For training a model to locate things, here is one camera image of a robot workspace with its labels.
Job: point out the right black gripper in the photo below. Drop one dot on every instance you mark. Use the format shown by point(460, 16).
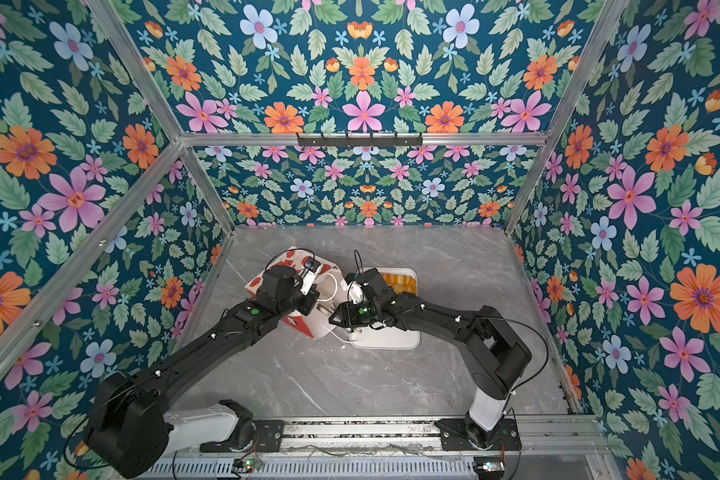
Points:
point(347, 316)

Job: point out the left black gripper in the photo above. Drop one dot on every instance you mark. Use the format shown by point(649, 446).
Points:
point(312, 296)

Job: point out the metal food tongs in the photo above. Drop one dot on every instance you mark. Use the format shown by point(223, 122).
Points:
point(325, 308)

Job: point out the red and white paper bag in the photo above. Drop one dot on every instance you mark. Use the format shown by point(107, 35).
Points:
point(317, 283)

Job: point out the long yellow fake bread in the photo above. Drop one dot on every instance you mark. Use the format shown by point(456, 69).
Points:
point(401, 283)

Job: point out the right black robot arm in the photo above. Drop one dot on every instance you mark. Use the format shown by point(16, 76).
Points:
point(494, 354)

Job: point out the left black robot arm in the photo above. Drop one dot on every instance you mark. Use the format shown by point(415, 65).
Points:
point(132, 423)

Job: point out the white rectangular tray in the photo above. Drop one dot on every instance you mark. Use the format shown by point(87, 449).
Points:
point(386, 338)

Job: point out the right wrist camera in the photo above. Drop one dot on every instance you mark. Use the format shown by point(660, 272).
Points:
point(354, 289)

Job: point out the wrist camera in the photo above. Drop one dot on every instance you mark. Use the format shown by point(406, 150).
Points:
point(354, 289)
point(309, 274)

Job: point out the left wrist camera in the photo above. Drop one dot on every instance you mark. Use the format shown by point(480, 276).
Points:
point(309, 274)

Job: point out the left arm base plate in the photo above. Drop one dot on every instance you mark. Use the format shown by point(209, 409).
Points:
point(262, 436)

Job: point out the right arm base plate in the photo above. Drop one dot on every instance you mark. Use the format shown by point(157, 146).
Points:
point(462, 434)

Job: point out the black hook rail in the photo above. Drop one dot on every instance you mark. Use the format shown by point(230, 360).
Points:
point(346, 140)

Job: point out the aluminium front rail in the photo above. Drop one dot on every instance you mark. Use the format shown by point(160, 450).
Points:
point(539, 434)

